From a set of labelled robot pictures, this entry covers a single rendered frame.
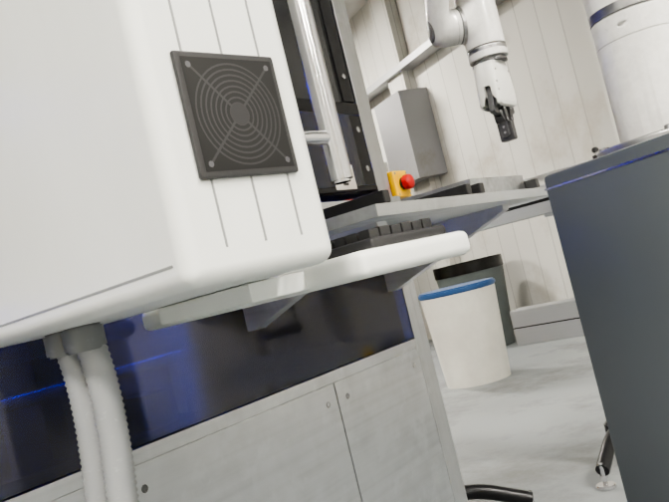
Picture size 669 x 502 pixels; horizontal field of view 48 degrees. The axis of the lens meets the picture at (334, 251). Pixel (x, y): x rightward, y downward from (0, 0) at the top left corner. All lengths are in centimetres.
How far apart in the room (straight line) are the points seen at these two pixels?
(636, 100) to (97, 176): 72
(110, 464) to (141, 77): 47
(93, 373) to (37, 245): 17
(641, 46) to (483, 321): 353
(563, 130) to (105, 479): 506
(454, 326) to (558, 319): 200
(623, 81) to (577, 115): 449
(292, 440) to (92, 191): 86
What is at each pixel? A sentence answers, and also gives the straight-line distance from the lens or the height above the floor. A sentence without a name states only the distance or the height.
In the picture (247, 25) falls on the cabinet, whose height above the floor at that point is 104.
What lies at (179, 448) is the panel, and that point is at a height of 58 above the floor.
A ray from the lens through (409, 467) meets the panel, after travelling 180.
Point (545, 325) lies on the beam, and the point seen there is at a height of 48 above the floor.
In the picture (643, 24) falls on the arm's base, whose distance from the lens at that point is 112.
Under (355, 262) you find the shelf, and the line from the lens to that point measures 77.
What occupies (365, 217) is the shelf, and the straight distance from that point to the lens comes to 112.
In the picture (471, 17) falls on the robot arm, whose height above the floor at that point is 126.
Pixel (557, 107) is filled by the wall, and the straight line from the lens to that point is 575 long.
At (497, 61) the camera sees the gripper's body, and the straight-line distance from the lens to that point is 166.
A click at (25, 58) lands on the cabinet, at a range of 84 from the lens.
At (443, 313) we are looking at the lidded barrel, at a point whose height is 46.
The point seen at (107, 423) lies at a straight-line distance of 92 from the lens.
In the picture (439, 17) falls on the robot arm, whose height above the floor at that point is 127.
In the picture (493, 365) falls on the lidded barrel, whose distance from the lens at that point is 458.
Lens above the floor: 78
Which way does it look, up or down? 3 degrees up
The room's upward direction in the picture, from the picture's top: 14 degrees counter-clockwise
